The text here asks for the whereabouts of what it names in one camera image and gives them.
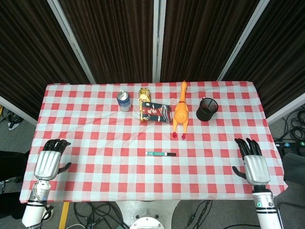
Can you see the grey partition base rail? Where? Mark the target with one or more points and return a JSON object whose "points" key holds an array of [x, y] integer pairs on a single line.
{"points": [[286, 107], [16, 109]]}

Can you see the gold foil snack packet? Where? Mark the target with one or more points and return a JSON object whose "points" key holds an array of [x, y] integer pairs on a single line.
{"points": [[145, 95]]}

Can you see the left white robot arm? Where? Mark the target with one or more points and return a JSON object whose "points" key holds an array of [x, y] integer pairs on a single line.
{"points": [[33, 213]]}

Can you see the yellow floor tape strip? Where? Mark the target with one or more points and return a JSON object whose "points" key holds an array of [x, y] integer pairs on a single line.
{"points": [[64, 215]]}

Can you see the red white checkered tablecloth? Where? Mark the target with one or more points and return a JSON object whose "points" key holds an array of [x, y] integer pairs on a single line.
{"points": [[107, 171]]}

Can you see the black marker cap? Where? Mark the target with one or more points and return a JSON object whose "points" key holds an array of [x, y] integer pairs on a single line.
{"points": [[171, 154]]}

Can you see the dark blue snack bag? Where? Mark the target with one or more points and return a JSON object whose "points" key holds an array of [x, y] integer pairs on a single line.
{"points": [[158, 112]]}

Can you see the black mesh pen holder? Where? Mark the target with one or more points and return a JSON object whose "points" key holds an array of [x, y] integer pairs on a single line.
{"points": [[206, 113]]}

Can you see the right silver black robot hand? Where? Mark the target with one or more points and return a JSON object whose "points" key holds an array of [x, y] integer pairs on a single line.
{"points": [[256, 168]]}

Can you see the person in black clothes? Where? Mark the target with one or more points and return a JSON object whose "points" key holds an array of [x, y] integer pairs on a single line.
{"points": [[12, 164]]}

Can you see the blue white soda can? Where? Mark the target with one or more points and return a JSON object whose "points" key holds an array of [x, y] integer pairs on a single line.
{"points": [[124, 102]]}

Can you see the dark brown curtain panel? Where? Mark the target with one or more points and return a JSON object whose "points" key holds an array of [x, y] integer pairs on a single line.
{"points": [[114, 40], [278, 55], [31, 55], [200, 40]]}

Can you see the grey partition post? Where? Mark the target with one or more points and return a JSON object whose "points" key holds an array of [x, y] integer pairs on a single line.
{"points": [[158, 40], [243, 40], [71, 40]]}

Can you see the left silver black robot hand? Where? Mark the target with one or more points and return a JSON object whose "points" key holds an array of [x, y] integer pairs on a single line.
{"points": [[46, 164]]}

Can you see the black power strip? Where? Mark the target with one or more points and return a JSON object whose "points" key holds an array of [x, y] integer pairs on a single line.
{"points": [[289, 144]]}

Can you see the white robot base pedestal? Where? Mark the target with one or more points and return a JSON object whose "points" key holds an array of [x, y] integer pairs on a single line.
{"points": [[147, 212]]}

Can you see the orange rubber chicken toy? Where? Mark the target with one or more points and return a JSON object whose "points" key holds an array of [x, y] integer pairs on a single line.
{"points": [[181, 112]]}

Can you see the green white marker body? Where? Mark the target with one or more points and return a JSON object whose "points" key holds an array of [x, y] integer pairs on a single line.
{"points": [[156, 154]]}

